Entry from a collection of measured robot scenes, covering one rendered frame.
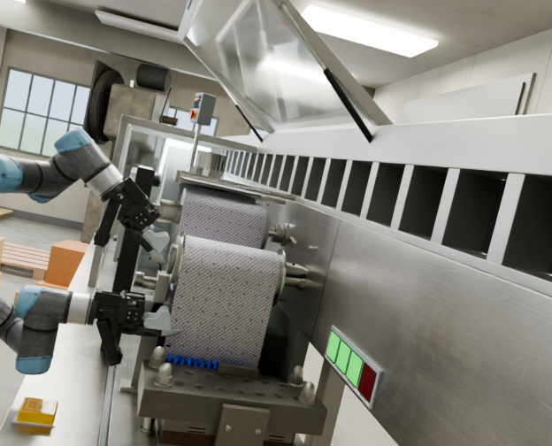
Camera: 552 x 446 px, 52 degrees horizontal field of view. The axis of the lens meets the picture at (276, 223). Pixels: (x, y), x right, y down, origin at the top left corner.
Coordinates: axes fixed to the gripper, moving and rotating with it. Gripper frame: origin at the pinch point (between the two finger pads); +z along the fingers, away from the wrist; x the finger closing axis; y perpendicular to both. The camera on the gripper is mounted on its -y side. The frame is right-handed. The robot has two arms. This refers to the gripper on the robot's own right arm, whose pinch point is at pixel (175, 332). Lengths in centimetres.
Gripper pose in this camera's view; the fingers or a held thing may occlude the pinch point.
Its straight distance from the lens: 138.0
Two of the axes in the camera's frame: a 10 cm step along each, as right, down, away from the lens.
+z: 9.5, 1.9, 2.6
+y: 2.2, -9.7, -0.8
